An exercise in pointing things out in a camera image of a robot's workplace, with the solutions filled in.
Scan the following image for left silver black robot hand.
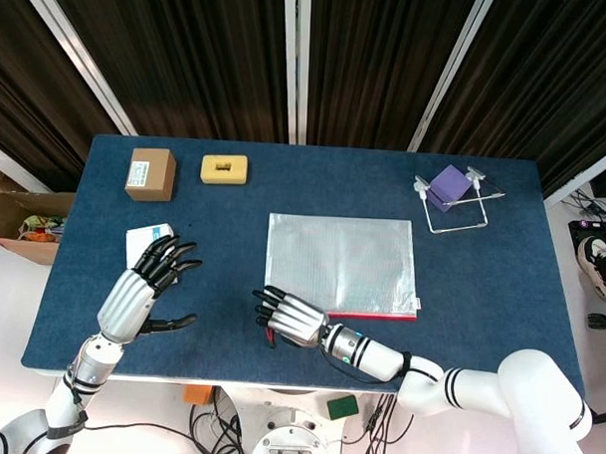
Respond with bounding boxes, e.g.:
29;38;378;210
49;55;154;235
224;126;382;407
95;232;205;346

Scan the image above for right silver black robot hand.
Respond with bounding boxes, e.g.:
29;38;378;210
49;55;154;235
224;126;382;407
249;284;332;350

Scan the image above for silver zip pouch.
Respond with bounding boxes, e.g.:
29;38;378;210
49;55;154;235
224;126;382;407
261;213;426;352

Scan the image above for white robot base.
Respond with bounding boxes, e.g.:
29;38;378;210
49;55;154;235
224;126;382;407
213;382;404;454

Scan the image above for white and blue box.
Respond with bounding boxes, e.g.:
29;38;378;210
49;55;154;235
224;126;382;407
123;221;178;275

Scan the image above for green pad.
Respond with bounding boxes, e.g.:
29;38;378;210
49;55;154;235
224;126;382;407
325;393;363;421

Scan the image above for colourful packets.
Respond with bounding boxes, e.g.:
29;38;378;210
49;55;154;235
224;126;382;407
17;213;69;244

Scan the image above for orange block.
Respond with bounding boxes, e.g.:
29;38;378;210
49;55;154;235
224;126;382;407
183;384;216;407

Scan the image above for blue table cloth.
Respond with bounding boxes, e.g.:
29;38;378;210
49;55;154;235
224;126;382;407
19;130;595;400

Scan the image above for brown cardboard box white label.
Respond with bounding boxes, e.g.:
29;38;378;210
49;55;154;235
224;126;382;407
123;147;179;204

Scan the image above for open cardboard carton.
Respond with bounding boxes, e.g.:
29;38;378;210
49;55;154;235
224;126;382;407
0;189;79;268

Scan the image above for yellow sponge block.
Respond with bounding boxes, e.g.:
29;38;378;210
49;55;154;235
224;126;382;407
199;152;251;188

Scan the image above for purple cube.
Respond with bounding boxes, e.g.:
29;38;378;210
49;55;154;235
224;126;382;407
426;163;474;215

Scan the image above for black pleated curtain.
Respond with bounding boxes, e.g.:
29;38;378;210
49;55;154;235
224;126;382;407
0;0;123;181
40;0;296;146
419;0;606;202
303;0;480;153

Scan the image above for black and white shoe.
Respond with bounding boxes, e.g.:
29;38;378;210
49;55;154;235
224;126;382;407
575;235;606;304

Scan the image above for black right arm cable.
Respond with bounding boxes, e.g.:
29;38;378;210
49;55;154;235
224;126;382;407
320;350;412;387

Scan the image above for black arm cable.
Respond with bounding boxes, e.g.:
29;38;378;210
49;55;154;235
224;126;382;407
63;339;196;436
320;350;412;387

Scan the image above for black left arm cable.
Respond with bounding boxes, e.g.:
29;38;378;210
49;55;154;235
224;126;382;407
63;339;196;436

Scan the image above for black floor cable bundle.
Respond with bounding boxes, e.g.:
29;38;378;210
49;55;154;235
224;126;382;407
342;391;419;454
186;400;252;454

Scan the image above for white frame beam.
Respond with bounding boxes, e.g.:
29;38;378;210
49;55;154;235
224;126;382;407
0;133;45;195
541;138;606;208

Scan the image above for white frame post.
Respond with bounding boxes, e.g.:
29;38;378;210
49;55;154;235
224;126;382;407
406;0;498;156
21;0;143;137
277;0;312;146

